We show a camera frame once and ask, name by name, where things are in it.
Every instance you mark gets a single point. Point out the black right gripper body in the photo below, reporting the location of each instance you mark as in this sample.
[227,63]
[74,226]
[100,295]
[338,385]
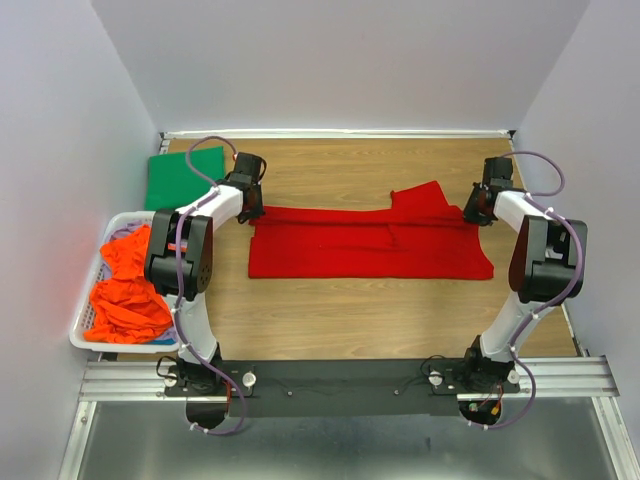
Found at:
[471,210]

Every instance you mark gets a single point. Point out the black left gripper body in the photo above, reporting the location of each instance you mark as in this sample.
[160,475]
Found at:
[256,210]

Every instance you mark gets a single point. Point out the red t shirt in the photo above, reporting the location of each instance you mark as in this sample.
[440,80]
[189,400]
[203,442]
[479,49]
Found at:
[419,236]

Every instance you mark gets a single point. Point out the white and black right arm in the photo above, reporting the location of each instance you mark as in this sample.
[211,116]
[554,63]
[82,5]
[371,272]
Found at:
[546,268]

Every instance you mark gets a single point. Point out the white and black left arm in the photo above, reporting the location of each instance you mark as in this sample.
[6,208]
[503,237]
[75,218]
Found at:
[180,256]

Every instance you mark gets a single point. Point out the folded green t shirt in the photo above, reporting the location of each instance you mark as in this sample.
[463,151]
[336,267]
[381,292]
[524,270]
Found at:
[172,184]

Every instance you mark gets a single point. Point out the orange t shirt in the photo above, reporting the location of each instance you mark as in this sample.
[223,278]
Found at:
[127,308]

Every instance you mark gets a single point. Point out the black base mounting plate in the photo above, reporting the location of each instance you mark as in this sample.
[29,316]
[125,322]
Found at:
[435,386]

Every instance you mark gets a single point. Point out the white plastic laundry basket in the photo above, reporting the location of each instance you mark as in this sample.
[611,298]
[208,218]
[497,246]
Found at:
[85,314]

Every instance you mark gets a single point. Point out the aluminium frame rail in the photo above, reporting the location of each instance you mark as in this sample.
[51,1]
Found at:
[564,423]

